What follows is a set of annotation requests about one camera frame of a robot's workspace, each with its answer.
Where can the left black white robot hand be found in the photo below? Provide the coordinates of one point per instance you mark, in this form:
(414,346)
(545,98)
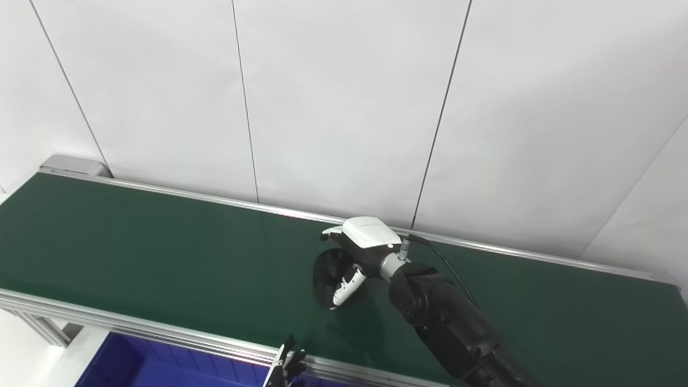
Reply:
(285,368)

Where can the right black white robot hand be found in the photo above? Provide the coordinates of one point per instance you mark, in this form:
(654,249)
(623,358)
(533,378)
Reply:
(368,232)

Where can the black round flanged part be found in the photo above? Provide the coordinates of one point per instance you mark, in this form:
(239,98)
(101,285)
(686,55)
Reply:
(325,275)

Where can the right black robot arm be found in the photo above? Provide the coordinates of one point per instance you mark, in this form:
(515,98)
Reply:
(441,314)

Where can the blue bin with white parts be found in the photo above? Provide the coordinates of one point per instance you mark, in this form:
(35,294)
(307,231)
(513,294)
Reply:
(140,365)

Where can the green conveyor belt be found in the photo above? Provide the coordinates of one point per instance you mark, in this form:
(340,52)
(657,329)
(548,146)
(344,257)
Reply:
(134,324)
(161,258)

